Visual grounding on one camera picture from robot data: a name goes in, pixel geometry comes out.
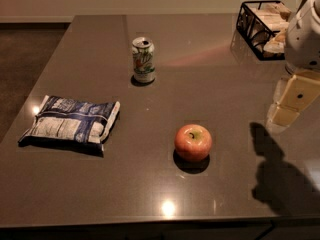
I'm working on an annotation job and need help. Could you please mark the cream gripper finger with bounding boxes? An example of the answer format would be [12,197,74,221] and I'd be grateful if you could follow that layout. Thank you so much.
[273,71,320,127]
[266,77,289,133]

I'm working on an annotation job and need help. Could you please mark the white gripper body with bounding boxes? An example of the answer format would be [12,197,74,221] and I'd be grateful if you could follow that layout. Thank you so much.
[284,0,320,73]

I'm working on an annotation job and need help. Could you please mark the red green apple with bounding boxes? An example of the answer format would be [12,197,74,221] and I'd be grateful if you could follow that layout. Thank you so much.
[174,124,213,162]

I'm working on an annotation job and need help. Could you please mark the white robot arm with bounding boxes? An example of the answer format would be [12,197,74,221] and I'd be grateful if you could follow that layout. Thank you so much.
[266,0,320,133]

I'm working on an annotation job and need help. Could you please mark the blue white chip bag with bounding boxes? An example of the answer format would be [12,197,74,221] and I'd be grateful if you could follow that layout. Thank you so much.
[18,95,120,153]

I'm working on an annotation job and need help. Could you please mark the wrapped snack packets in basket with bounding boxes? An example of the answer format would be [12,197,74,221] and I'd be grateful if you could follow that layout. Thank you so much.
[252,2,291,57]

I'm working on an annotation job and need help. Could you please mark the green white soda can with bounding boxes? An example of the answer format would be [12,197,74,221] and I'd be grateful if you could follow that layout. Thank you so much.
[132,37,155,84]

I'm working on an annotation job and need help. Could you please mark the black wire basket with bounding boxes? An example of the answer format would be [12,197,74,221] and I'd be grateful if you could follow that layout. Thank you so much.
[236,0,291,61]

